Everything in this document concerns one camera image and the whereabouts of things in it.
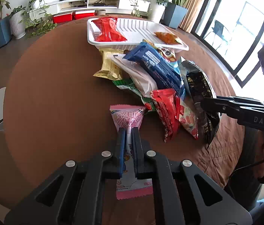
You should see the blue-grey tall planter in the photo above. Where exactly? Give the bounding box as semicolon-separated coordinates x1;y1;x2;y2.
162;3;188;29

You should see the red storage box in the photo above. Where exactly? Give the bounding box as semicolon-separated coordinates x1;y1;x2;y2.
53;12;73;24
73;10;95;20

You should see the beige curtain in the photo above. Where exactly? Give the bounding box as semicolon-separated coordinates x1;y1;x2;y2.
179;0;203;33

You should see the white tv console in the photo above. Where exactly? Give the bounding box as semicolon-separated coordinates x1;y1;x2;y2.
46;0;150;15

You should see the red chip bag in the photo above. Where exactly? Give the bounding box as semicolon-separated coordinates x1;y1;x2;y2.
92;17;127;42

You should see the white tall planter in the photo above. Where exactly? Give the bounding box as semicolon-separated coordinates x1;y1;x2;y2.
148;0;165;23

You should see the red storage box right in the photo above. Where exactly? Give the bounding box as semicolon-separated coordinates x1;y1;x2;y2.
73;10;95;20

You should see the white red floral snack packet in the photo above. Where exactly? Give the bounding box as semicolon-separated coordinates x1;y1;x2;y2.
176;97;198;140

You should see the small round pot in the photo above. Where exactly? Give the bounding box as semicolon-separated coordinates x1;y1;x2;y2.
95;9;106;16

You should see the green snack packet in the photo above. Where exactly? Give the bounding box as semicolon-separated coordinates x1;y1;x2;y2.
113;78;156;111

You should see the pink snack packet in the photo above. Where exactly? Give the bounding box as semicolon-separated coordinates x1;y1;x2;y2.
110;105;153;200

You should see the red crinkle-edge snack packet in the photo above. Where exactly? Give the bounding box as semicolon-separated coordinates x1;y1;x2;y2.
150;88;179;143

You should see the white plastic tray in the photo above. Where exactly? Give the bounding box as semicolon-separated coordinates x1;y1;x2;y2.
87;18;189;52

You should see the orange snack packet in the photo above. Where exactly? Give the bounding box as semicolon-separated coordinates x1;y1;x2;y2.
154;32;182;45

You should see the white long snack package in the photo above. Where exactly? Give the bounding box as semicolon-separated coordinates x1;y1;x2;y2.
107;54;158;98

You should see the brown tablecloth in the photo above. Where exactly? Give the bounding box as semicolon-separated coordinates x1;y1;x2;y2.
1;19;244;208

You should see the blue square planter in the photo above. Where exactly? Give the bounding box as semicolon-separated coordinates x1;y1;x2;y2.
0;16;11;48

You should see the cartoon face snack packet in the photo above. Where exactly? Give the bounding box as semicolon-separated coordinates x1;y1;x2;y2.
143;39;177;62

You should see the red storage box left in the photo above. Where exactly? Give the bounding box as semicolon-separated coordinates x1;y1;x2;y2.
53;12;73;24

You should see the white ribbed planter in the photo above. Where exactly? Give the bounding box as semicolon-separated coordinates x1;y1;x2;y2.
9;11;26;40

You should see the yellow snack packet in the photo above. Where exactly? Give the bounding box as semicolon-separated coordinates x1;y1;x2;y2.
93;48;124;81

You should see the blue roll cake package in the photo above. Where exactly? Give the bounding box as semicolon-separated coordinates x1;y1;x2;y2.
124;42;186;97

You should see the black snack package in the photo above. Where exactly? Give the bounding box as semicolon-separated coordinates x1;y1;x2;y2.
179;60;220;145

